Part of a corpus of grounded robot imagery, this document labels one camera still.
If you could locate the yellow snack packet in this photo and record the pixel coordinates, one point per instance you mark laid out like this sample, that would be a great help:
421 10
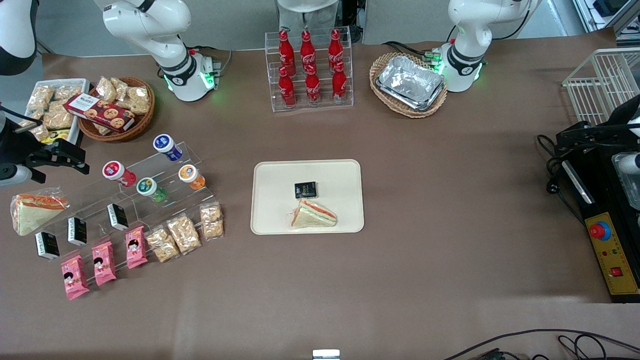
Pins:
56 135

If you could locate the small wrapped triangle sandwich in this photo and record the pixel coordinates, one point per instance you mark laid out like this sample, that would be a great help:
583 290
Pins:
312 216

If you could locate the light wicker basket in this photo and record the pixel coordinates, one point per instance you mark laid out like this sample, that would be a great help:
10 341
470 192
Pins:
381 67

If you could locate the stacked foil trays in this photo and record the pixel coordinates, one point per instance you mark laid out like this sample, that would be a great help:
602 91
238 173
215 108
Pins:
410 82

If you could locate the cream plastic tray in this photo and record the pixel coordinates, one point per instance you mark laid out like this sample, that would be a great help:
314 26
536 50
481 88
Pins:
280 210

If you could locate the white plastic bin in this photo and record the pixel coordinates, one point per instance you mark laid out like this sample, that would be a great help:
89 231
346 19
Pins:
80 85

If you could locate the blue gum bottle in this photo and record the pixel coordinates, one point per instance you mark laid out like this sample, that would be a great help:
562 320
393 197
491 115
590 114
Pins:
166 146

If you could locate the clear acrylic stepped stand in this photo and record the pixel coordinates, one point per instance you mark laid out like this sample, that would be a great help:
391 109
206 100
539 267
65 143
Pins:
170 197

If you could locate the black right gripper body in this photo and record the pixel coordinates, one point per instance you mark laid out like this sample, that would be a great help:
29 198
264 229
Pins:
17 148

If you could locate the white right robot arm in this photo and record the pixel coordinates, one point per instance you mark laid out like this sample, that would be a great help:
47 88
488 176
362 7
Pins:
150 25

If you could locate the dark wicker basket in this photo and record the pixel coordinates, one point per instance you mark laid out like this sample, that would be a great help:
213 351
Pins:
142 122

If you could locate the large wrapped triangle sandwich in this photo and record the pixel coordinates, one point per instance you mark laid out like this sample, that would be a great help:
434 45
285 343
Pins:
32 212

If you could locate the black tray sealing machine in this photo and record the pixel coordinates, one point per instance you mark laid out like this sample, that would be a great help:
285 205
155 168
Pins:
600 175

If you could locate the orange gum bottle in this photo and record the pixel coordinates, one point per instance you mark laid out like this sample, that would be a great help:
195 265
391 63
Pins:
191 176

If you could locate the metal sealer mould tray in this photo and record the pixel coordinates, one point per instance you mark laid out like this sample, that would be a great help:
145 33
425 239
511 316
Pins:
627 182

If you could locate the pink snack packet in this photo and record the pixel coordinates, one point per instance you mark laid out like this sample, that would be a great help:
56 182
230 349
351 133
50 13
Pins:
75 277
104 264
136 248

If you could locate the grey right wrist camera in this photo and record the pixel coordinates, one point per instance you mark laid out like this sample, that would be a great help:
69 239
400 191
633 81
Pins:
12 176

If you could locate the small black box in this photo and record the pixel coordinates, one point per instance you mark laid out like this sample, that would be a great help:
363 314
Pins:
48 245
118 217
77 231

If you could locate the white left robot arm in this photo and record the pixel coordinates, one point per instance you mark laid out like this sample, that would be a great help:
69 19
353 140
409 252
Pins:
470 30

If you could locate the red cookie box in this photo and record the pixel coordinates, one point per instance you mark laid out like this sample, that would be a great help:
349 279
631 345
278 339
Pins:
102 113

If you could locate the clear acrylic bottle rack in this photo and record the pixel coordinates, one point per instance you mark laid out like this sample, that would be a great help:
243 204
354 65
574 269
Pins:
322 107

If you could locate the green gum bottle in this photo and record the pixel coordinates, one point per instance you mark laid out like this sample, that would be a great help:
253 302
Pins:
150 189

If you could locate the red gum bottle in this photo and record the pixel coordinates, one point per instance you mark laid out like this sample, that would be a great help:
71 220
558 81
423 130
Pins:
117 172

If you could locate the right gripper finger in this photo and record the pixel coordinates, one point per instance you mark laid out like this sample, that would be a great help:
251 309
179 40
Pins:
72 159
37 172

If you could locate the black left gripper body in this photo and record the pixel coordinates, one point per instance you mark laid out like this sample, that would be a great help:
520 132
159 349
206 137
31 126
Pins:
613 127

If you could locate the clear nut brittle pack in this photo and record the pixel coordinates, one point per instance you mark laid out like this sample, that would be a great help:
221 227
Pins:
211 221
40 98
67 92
106 89
162 245
121 86
36 129
138 99
58 117
183 234

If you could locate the metal shelf frame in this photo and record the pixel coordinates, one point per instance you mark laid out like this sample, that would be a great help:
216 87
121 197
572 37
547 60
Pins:
607 22

